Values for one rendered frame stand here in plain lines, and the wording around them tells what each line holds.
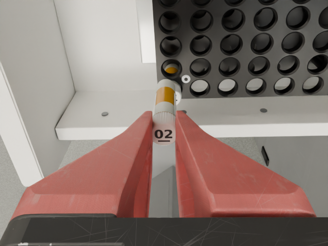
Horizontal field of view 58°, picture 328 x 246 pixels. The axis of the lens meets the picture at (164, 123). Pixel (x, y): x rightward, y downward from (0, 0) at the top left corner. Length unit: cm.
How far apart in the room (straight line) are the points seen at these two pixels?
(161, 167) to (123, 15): 120
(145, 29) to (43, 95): 9
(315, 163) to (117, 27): 41
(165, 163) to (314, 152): 92
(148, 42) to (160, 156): 115
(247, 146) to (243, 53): 123
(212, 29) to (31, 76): 12
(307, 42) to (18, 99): 17
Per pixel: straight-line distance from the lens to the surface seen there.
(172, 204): 123
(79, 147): 145
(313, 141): 56
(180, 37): 18
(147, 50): 24
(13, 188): 178
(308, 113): 25
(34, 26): 22
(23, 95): 20
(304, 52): 20
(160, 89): 15
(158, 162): 139
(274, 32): 19
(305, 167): 60
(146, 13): 23
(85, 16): 25
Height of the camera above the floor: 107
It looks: 56 degrees down
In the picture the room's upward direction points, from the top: 177 degrees counter-clockwise
